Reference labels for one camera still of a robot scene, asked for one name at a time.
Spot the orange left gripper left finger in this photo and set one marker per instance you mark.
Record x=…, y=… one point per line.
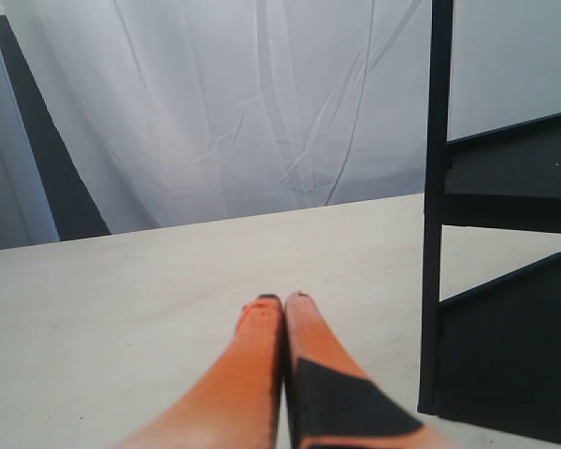
x=235, y=404

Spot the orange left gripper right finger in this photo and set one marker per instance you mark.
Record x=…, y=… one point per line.
x=332, y=402

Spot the black metal rack frame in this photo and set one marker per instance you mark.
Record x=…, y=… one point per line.
x=491, y=272

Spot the white backdrop cloth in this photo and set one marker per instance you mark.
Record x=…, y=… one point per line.
x=119, y=116

